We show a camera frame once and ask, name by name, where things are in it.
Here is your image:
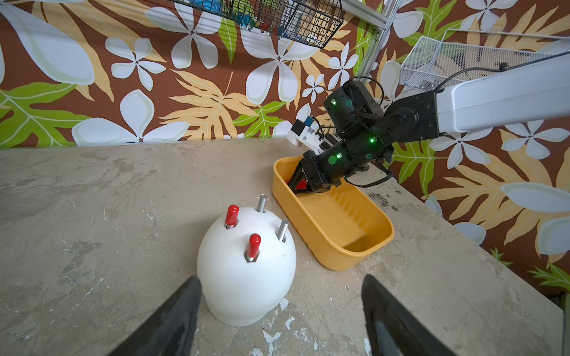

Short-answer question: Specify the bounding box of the red screw protection sleeve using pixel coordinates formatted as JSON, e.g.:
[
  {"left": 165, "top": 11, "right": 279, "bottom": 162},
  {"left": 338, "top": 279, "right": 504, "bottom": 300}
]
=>
[{"left": 224, "top": 205, "right": 240, "bottom": 229}]

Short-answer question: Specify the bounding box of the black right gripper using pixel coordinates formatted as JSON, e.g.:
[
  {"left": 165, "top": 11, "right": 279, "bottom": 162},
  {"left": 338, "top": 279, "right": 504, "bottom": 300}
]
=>
[{"left": 287, "top": 151, "right": 345, "bottom": 195}]

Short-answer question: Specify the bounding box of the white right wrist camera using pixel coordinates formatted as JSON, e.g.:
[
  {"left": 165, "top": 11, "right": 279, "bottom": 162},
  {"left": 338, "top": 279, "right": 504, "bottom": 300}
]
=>
[{"left": 286, "top": 117, "right": 331, "bottom": 155}]

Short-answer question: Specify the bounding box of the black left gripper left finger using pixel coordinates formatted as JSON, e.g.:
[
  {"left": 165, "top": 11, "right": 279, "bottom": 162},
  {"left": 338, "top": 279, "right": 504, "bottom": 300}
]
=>
[{"left": 110, "top": 276, "right": 202, "bottom": 355}]

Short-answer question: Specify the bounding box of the yellow plastic tray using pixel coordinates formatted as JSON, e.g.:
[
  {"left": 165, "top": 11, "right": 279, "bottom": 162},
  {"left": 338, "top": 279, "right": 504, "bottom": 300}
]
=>
[{"left": 273, "top": 157, "right": 396, "bottom": 271}]

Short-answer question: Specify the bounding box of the white dome screw fixture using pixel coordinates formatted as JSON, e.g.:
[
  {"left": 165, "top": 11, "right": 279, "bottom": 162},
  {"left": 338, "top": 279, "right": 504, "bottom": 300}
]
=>
[{"left": 197, "top": 206, "right": 297, "bottom": 327}]

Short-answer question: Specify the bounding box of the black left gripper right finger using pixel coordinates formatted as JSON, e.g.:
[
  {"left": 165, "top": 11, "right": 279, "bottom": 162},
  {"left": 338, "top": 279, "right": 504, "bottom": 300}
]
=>
[{"left": 362, "top": 274, "right": 454, "bottom": 355}]

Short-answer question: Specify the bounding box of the back right metal screw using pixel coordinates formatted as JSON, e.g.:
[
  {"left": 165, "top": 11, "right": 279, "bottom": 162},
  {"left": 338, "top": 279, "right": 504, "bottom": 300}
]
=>
[{"left": 255, "top": 194, "right": 267, "bottom": 213}]

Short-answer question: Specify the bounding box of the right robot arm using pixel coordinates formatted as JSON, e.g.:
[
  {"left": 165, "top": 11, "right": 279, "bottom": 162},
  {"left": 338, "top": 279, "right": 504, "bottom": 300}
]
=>
[{"left": 288, "top": 53, "right": 569, "bottom": 194}]

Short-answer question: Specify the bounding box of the pile of red sleeves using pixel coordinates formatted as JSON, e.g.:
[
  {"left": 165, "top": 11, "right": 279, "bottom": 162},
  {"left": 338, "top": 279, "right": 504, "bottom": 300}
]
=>
[{"left": 295, "top": 179, "right": 307, "bottom": 191}]

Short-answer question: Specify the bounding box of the metal screw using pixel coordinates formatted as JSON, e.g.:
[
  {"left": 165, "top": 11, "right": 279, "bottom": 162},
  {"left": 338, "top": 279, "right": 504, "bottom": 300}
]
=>
[
  {"left": 255, "top": 194, "right": 267, "bottom": 213},
  {"left": 276, "top": 218, "right": 289, "bottom": 243}
]

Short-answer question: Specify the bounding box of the black wire basket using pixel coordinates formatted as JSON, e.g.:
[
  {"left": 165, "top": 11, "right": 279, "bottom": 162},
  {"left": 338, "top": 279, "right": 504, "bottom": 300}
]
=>
[{"left": 178, "top": 0, "right": 344, "bottom": 49}]

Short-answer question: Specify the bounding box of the white mesh basket right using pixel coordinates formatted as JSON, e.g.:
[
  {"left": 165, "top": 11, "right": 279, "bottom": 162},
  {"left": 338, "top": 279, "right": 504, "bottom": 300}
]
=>
[{"left": 399, "top": 30, "right": 569, "bottom": 92}]

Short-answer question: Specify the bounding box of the front right metal screw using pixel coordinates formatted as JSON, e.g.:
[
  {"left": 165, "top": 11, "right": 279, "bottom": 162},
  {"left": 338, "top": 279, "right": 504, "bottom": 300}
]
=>
[{"left": 276, "top": 218, "right": 289, "bottom": 243}]

